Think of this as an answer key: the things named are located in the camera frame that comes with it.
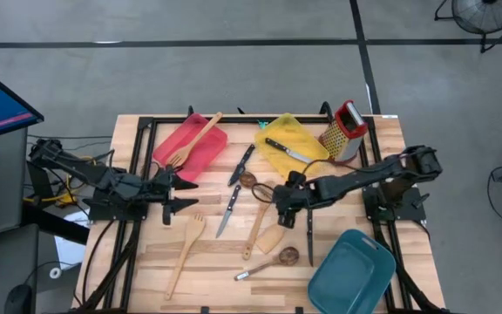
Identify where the black-handled kitchen knife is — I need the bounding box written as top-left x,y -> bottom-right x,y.
214,184 -> 242,240
306,208 -> 315,268
264,137 -> 313,165

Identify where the wooden slotted fork spatula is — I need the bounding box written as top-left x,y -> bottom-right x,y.
166,111 -> 225,169
164,213 -> 207,302

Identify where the metal box grater red handle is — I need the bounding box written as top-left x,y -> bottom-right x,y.
318,99 -> 370,166

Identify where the pink translucent plastic bin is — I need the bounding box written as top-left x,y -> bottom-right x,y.
152,112 -> 229,183

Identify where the dark desk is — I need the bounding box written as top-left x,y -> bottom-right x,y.
0,222 -> 39,314

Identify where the wooden spatula with burnt logo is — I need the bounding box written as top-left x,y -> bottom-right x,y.
241,201 -> 274,262

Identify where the small dark wooden spoon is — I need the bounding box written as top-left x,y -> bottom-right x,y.
238,170 -> 277,190

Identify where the black floor fan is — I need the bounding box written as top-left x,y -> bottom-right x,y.
433,0 -> 502,54

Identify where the black computer mouse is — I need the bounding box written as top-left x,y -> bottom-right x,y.
3,283 -> 34,314

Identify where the teal plastic bin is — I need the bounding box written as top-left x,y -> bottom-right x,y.
307,229 -> 397,314

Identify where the white paper sheet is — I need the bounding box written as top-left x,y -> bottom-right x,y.
53,208 -> 92,272

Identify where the plain wooden spatula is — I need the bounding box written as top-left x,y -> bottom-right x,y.
254,222 -> 288,256

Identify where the grey equipment cabinet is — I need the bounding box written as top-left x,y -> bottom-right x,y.
0,127 -> 29,239

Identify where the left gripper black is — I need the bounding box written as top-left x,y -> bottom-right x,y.
148,165 -> 201,226

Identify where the yellow cable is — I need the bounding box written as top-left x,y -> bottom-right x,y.
23,155 -> 87,207

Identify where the black knife with black sheath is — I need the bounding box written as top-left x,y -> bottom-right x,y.
227,143 -> 256,188

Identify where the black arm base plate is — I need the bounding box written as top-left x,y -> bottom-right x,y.
361,186 -> 428,222
82,196 -> 151,222

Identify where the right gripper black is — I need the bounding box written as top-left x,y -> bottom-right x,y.
271,170 -> 322,230

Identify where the dark wooden spoon white label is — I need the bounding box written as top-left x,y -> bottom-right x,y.
234,246 -> 301,282

